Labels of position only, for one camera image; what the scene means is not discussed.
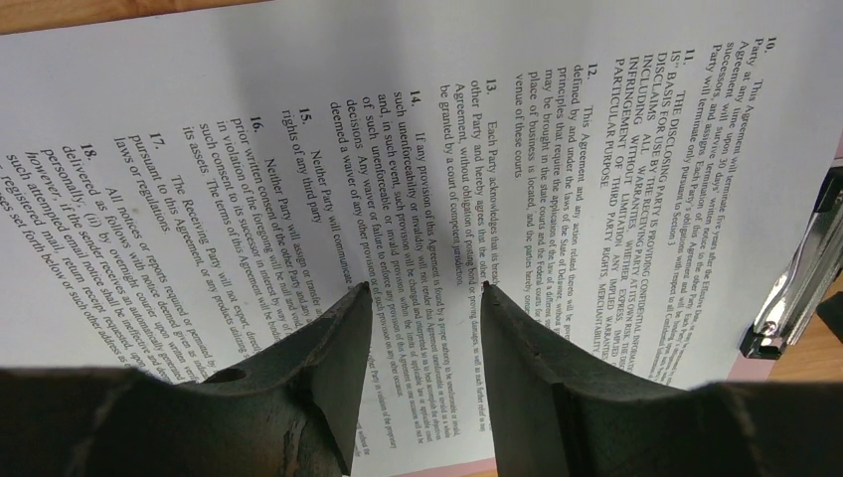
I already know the printed paper sheet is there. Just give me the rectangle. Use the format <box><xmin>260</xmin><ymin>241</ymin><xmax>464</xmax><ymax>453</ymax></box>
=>
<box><xmin>1</xmin><ymin>1</ymin><xmax>842</xmax><ymax>476</ymax></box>

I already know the pink clipboard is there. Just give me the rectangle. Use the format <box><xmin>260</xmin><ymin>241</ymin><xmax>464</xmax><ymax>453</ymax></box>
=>
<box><xmin>395</xmin><ymin>131</ymin><xmax>843</xmax><ymax>477</ymax></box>

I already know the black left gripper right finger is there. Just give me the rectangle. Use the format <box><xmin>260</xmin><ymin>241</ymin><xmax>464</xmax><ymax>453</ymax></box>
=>
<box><xmin>480</xmin><ymin>285</ymin><xmax>842</xmax><ymax>476</ymax></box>

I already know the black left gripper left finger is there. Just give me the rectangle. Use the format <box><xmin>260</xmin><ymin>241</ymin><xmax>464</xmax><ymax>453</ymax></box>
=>
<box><xmin>1</xmin><ymin>282</ymin><xmax>373</xmax><ymax>476</ymax></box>

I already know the metal clipboard clip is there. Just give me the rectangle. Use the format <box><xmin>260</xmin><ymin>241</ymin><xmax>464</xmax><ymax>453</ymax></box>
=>
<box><xmin>739</xmin><ymin>157</ymin><xmax>842</xmax><ymax>360</ymax></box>

